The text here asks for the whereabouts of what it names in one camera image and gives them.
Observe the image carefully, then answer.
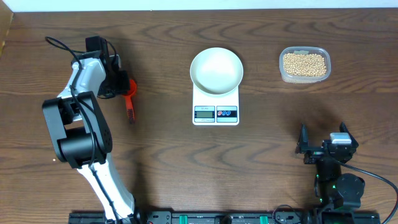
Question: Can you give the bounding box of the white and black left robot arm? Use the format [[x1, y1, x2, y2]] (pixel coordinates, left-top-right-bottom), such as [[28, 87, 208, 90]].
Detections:
[[42, 50, 144, 223]]

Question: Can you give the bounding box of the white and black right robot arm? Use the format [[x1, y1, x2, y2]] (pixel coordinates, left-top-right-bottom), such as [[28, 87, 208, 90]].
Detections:
[[297, 123, 365, 224]]

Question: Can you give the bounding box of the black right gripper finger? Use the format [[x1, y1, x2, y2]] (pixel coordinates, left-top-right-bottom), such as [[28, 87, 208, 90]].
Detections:
[[295, 123, 310, 154], [339, 122, 358, 144]]

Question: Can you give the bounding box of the red plastic measuring scoop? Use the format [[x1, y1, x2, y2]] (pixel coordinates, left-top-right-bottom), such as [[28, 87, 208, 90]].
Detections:
[[123, 80, 137, 124]]

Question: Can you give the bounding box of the pile of soybeans in container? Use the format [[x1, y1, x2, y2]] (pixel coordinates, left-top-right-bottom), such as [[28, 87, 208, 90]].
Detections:
[[282, 53, 326, 77]]

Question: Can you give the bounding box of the cream ceramic bowl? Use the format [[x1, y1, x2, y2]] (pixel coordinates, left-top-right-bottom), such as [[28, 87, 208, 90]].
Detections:
[[190, 47, 244, 95]]

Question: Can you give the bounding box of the black mounting rail with clamps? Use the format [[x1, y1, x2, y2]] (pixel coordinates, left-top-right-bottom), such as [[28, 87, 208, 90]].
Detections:
[[67, 211, 381, 224]]

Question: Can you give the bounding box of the clear plastic container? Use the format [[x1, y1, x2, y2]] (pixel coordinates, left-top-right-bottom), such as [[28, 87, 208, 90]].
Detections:
[[279, 46, 331, 84]]

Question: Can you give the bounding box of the white digital kitchen scale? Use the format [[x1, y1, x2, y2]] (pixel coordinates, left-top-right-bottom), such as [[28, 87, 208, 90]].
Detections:
[[192, 86, 240, 126]]

